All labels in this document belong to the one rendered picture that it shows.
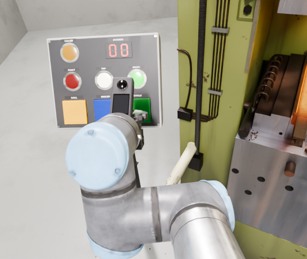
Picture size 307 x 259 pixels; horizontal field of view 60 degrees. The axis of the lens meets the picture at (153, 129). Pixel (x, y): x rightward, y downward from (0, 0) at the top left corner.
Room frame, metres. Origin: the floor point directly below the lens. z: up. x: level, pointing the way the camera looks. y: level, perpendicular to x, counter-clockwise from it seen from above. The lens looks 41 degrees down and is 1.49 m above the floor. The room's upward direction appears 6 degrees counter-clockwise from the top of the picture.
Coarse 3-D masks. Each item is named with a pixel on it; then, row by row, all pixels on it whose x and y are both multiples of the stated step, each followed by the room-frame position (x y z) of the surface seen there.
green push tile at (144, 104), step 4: (136, 100) 0.66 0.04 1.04; (140, 100) 0.66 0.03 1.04; (144, 100) 0.66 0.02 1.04; (148, 100) 0.66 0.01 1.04; (136, 104) 0.66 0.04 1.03; (140, 104) 0.66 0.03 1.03; (144, 104) 0.65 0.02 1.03; (148, 104) 0.65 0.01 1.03; (136, 108) 0.65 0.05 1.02; (140, 108) 0.65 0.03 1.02; (144, 108) 0.65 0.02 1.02; (148, 108) 0.65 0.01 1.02; (148, 112) 0.64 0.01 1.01; (148, 116) 0.64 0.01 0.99; (144, 120) 0.63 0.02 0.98; (148, 120) 0.63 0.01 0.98
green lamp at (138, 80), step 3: (135, 72) 0.71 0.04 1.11; (138, 72) 0.71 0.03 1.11; (132, 75) 0.71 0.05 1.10; (135, 75) 0.70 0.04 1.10; (138, 75) 0.70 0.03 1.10; (141, 75) 0.70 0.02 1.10; (135, 78) 0.70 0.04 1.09; (138, 78) 0.70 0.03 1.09; (141, 78) 0.70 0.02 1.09; (135, 81) 0.70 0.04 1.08; (138, 81) 0.69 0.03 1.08; (141, 81) 0.69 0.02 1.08; (135, 84) 0.69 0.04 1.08; (138, 84) 0.69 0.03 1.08; (141, 84) 0.69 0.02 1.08
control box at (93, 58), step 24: (48, 48) 0.79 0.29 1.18; (96, 48) 0.76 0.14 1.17; (120, 48) 0.75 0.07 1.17; (144, 48) 0.74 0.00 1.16; (72, 72) 0.74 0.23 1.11; (96, 72) 0.73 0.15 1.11; (120, 72) 0.72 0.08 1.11; (144, 72) 0.71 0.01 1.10; (72, 96) 0.70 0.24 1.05; (96, 96) 0.69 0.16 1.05; (144, 96) 0.67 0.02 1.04
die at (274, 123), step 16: (288, 64) 0.87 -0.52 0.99; (304, 64) 0.84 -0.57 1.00; (288, 80) 0.76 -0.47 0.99; (272, 96) 0.69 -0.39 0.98; (288, 96) 0.67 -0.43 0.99; (256, 112) 0.62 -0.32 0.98; (272, 112) 0.60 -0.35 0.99; (288, 112) 0.59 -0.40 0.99; (256, 128) 0.61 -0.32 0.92; (272, 128) 0.59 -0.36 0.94; (288, 128) 0.57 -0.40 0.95
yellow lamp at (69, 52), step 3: (69, 45) 0.78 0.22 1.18; (63, 48) 0.78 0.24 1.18; (66, 48) 0.77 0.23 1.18; (69, 48) 0.77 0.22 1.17; (72, 48) 0.77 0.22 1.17; (63, 51) 0.77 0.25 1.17; (66, 51) 0.77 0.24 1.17; (69, 51) 0.77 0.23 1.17; (72, 51) 0.77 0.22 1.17; (75, 51) 0.77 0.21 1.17; (63, 54) 0.77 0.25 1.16; (66, 54) 0.76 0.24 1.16; (69, 54) 0.76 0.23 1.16; (72, 54) 0.76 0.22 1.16; (75, 54) 0.76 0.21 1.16; (66, 57) 0.76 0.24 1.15; (69, 57) 0.76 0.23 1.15; (72, 57) 0.76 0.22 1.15; (69, 60) 0.76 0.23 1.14
